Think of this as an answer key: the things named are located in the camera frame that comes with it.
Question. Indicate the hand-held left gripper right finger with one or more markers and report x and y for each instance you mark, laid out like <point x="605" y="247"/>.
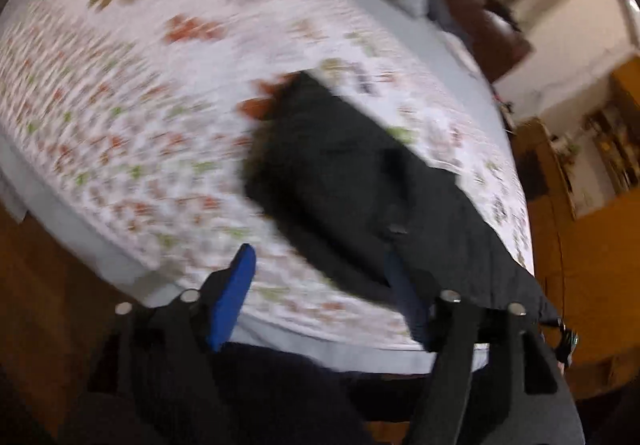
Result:
<point x="406" y="307"/>

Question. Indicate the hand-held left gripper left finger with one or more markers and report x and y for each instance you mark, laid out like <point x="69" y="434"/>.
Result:
<point x="232" y="300"/>

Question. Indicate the black pants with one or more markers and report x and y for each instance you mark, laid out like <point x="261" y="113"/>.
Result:
<point x="340" y="175"/>

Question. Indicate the wooden desk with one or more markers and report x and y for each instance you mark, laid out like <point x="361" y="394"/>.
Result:
<point x="600" y="250"/>

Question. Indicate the floral quilt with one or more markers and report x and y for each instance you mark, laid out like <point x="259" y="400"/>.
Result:
<point x="125" y="100"/>

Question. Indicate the dark wooden headboard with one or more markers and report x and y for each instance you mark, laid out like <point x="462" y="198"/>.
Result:
<point x="480" y="25"/>

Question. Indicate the wooden wall shelf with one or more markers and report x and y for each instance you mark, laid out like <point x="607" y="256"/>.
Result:
<point x="615" y="145"/>

